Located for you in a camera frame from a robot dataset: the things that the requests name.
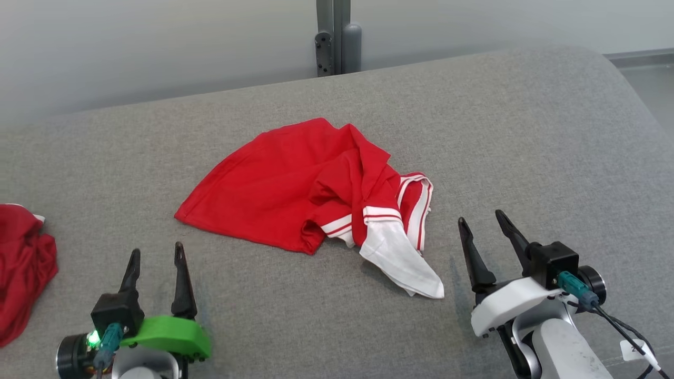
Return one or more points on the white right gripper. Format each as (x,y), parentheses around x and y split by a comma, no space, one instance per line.
(505,305)

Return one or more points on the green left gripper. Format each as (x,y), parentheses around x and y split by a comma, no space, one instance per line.
(168,334)

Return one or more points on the red white striped shirt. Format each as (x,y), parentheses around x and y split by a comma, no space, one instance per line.
(253,189)

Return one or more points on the red shorts white stripe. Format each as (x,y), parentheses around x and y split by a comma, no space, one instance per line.
(21,273)

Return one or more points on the grey fabric sofa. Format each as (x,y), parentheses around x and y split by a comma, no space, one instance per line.
(316,316)

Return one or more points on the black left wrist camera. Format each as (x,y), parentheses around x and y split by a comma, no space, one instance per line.
(116,313)

